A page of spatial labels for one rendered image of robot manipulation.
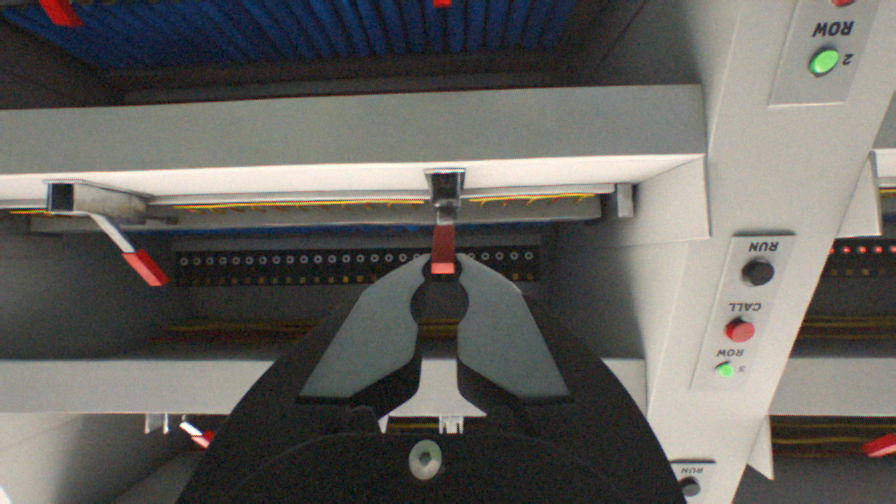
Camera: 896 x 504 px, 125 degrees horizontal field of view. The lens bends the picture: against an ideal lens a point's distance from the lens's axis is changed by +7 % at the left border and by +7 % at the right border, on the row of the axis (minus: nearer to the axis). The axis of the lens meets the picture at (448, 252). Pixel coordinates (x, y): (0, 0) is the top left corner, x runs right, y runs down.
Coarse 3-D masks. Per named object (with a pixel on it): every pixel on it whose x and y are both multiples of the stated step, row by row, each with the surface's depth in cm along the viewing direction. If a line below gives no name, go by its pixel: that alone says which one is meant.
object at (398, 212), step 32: (32, 224) 24; (64, 224) 23; (96, 224) 23; (160, 224) 23; (192, 224) 23; (224, 224) 23; (256, 224) 22; (288, 224) 22; (320, 224) 23; (352, 224) 23; (384, 224) 23; (416, 224) 23
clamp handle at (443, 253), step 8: (440, 208) 16; (448, 208) 16; (440, 216) 15; (448, 216) 15; (440, 224) 14; (448, 224) 14; (440, 232) 13; (448, 232) 13; (440, 240) 12; (448, 240) 12; (432, 248) 12; (440, 248) 12; (448, 248) 12; (432, 256) 11; (440, 256) 11; (448, 256) 11; (432, 264) 11; (440, 264) 11; (448, 264) 11; (432, 272) 11; (440, 272) 11; (448, 272) 11
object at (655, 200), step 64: (0, 128) 16; (64, 128) 15; (128, 128) 15; (192, 128) 15; (256, 128) 15; (320, 128) 15; (384, 128) 15; (448, 128) 15; (512, 128) 15; (576, 128) 14; (640, 128) 14; (704, 128) 14; (0, 192) 19; (192, 192) 20; (256, 192) 20; (640, 192) 19; (704, 192) 14; (0, 256) 23; (64, 256) 27
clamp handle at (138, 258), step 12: (96, 216) 18; (108, 228) 18; (120, 228) 19; (120, 240) 19; (132, 252) 20; (144, 252) 20; (132, 264) 20; (144, 264) 20; (156, 264) 21; (144, 276) 21; (156, 276) 21
